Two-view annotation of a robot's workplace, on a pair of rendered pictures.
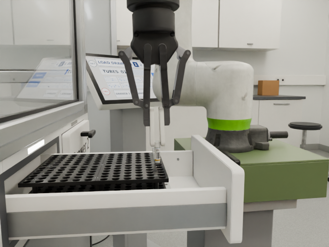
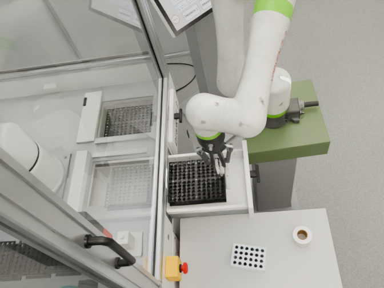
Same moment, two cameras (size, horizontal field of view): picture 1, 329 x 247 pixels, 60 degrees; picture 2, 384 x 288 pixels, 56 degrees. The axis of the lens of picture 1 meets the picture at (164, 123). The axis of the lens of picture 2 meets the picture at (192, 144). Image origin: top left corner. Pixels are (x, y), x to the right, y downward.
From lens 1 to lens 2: 1.14 m
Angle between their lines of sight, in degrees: 52
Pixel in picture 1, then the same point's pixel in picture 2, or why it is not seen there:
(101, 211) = (201, 212)
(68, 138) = (172, 142)
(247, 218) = not seen: hidden behind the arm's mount
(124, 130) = (196, 30)
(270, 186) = (290, 154)
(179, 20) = (232, 52)
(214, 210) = (243, 210)
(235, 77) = (274, 97)
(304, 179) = (312, 150)
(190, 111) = not seen: outside the picture
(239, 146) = (277, 126)
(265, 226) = not seen: hidden behind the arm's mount
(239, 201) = (251, 212)
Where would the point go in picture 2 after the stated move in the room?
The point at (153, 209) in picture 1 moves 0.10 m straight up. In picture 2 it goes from (220, 211) to (216, 201)
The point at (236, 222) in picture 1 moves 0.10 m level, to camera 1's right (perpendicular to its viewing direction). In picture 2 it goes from (251, 215) to (278, 216)
